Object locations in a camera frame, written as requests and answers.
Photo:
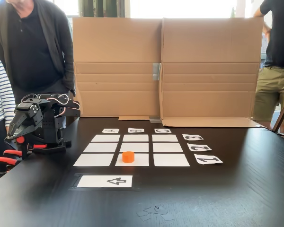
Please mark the round orange token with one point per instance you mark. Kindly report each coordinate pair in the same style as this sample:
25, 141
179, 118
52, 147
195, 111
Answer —
128, 157

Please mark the person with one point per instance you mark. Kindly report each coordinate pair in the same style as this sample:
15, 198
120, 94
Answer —
33, 47
0, 94
277, 47

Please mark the paper sheet letter C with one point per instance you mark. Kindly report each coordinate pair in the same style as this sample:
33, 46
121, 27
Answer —
157, 130

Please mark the paper sheet number 1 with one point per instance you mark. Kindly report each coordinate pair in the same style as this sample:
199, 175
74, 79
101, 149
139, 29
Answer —
217, 160

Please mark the white paper arrow sheet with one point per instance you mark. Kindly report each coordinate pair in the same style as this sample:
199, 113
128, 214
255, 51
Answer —
94, 181

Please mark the paper sheet number 2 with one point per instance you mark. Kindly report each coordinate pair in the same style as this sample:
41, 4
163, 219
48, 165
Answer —
208, 148

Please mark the paper sheet number 3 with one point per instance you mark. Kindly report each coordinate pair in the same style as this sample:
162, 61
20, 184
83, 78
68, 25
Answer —
185, 136

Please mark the brown cardboard panel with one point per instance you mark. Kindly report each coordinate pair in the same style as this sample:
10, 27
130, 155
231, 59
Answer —
210, 42
116, 42

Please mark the paper sheet letter B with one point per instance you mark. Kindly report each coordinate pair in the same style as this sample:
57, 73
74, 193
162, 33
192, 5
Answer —
130, 130

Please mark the paper sheet letter A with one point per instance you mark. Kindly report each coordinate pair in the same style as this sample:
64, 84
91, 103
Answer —
104, 130

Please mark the grey tape strip on table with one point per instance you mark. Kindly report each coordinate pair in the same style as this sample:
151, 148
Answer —
155, 120

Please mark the white paper grid square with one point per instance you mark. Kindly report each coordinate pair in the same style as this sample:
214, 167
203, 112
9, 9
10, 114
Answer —
105, 138
171, 160
100, 147
134, 146
165, 138
135, 138
93, 160
168, 147
142, 160

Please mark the grey tape strip on cardboard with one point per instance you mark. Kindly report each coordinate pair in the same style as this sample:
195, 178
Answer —
156, 71

